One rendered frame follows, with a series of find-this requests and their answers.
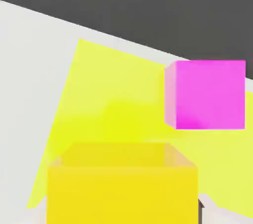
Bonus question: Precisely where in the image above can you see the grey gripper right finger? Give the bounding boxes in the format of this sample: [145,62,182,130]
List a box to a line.
[198,193,253,224]

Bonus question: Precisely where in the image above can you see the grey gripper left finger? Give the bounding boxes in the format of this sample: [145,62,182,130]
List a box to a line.
[17,196,47,224]

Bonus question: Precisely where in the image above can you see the small yellow cube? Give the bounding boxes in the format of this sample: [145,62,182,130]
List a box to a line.
[46,142,199,224]

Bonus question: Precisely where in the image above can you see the small magenta cube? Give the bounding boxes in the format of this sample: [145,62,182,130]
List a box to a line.
[164,60,247,130]

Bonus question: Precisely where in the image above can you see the large yellow box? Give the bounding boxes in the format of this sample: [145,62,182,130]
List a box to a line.
[26,38,253,220]

